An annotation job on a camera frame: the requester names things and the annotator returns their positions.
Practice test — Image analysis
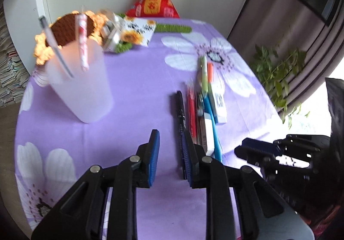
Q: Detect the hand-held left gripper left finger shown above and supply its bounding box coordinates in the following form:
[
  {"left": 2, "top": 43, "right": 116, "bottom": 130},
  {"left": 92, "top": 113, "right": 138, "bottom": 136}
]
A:
[{"left": 31, "top": 129, "right": 161, "bottom": 240}]

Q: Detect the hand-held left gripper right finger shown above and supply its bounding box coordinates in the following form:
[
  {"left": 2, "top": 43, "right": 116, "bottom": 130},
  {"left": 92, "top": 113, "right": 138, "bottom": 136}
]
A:
[{"left": 181, "top": 132, "right": 315, "bottom": 240}]

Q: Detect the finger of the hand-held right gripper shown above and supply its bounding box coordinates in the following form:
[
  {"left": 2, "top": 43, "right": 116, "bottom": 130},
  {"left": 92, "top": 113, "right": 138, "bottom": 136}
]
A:
[
  {"left": 234, "top": 147, "right": 272, "bottom": 167},
  {"left": 241, "top": 138, "right": 283, "bottom": 155}
]

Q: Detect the blue pen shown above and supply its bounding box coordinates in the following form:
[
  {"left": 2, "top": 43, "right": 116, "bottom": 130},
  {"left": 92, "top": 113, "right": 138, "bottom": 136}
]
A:
[{"left": 203, "top": 95, "right": 223, "bottom": 162}]

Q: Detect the black pen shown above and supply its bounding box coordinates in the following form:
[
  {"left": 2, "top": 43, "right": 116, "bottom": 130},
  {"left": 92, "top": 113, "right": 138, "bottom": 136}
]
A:
[{"left": 170, "top": 91, "right": 189, "bottom": 179}]

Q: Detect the light green pen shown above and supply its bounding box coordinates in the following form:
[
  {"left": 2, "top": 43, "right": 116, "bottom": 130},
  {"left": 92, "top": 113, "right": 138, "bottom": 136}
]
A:
[{"left": 197, "top": 56, "right": 209, "bottom": 98}]

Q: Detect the translucent white plastic cup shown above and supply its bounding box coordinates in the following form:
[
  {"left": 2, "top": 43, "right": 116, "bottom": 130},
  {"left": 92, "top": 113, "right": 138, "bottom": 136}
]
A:
[{"left": 44, "top": 40, "right": 115, "bottom": 124}]

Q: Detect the dark brown pen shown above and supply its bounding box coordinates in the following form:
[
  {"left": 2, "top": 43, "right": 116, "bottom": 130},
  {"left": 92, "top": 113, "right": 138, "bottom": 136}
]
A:
[{"left": 196, "top": 92, "right": 205, "bottom": 147}]

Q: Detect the red pen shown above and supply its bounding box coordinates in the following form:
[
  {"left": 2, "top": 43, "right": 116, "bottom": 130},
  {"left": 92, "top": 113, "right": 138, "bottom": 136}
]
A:
[
  {"left": 189, "top": 81, "right": 198, "bottom": 139},
  {"left": 185, "top": 83, "right": 193, "bottom": 135}
]

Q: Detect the white eraser box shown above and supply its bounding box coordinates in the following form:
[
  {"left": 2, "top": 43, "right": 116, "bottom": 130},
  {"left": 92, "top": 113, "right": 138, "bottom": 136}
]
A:
[{"left": 208, "top": 84, "right": 227, "bottom": 124}]

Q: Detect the green leafy plant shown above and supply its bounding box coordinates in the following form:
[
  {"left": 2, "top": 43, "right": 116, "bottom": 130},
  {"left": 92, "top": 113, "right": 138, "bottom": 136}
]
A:
[{"left": 253, "top": 44, "right": 308, "bottom": 128}]

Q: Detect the purple floral tablecloth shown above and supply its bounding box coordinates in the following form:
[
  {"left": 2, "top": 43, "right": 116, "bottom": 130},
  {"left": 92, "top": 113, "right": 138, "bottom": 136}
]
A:
[{"left": 15, "top": 18, "right": 280, "bottom": 240}]

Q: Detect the orange cap highlighter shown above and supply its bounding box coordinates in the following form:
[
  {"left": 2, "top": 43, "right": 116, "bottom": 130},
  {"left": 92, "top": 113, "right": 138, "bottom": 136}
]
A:
[{"left": 206, "top": 63, "right": 215, "bottom": 88}]

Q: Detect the green crochet leaf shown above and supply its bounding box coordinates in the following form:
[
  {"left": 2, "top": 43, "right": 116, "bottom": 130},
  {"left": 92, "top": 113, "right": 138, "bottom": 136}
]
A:
[{"left": 115, "top": 41, "right": 133, "bottom": 54}]

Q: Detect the striped grey curtain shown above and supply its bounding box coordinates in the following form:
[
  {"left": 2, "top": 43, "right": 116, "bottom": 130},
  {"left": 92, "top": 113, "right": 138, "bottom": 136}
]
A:
[{"left": 228, "top": 0, "right": 344, "bottom": 122}]

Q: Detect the sunflower print card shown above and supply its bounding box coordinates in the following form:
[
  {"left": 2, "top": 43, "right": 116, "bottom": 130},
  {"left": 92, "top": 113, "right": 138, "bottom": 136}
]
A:
[{"left": 118, "top": 15, "right": 157, "bottom": 46}]

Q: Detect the green crochet stem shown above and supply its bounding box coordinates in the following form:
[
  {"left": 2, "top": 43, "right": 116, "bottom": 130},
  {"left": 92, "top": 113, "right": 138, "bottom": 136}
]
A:
[{"left": 154, "top": 23, "right": 192, "bottom": 33}]

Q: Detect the white ribbon bow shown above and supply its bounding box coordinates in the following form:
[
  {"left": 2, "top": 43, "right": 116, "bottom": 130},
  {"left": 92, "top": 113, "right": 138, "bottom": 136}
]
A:
[{"left": 101, "top": 13, "right": 127, "bottom": 52}]

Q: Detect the pink white patterned pen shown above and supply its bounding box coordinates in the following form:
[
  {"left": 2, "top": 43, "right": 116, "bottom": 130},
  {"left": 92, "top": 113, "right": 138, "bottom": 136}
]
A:
[{"left": 77, "top": 5, "right": 90, "bottom": 72}]

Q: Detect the clear silver pen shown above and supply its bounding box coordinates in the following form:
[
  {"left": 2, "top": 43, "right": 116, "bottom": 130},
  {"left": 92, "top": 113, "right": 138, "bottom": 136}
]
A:
[{"left": 38, "top": 15, "right": 74, "bottom": 78}]

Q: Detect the crochet sunflower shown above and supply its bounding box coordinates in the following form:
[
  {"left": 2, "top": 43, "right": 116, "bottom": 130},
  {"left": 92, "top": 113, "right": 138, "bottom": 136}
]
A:
[{"left": 34, "top": 9, "right": 108, "bottom": 66}]

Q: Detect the tall pile of books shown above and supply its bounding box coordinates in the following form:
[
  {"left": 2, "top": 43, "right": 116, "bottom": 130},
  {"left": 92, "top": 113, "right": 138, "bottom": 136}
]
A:
[{"left": 0, "top": 25, "right": 30, "bottom": 107}]

